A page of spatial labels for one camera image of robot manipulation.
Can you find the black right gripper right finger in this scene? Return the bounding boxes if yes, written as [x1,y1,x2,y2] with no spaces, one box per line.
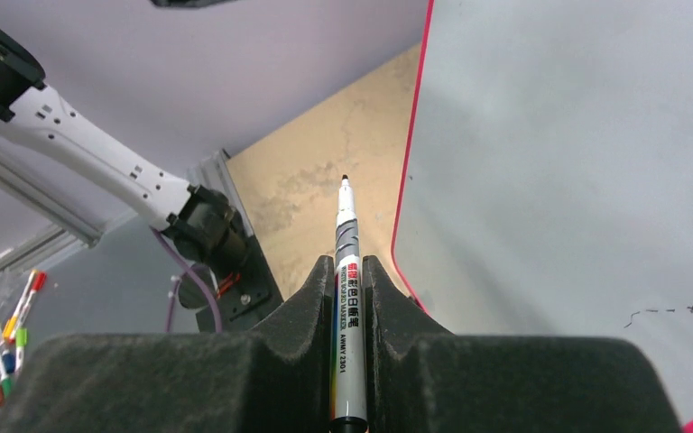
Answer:
[363,255,681,432]

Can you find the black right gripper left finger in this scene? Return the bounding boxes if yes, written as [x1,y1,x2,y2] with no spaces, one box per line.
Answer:
[0,255,334,432]

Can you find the white whiteboard marker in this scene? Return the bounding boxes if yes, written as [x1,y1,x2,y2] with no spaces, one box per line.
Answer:
[328,175,368,432]

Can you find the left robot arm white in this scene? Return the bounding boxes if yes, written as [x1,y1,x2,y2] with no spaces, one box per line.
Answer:
[0,29,250,273]

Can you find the pink framed whiteboard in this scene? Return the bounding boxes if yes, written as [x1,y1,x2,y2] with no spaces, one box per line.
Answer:
[392,1,693,432]

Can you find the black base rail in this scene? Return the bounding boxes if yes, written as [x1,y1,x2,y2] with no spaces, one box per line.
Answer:
[217,235,283,332]

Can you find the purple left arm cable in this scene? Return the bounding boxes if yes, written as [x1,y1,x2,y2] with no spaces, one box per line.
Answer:
[150,226,223,335]

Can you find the aluminium frame rail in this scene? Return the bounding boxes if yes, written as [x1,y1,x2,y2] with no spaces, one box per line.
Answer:
[0,128,255,294]

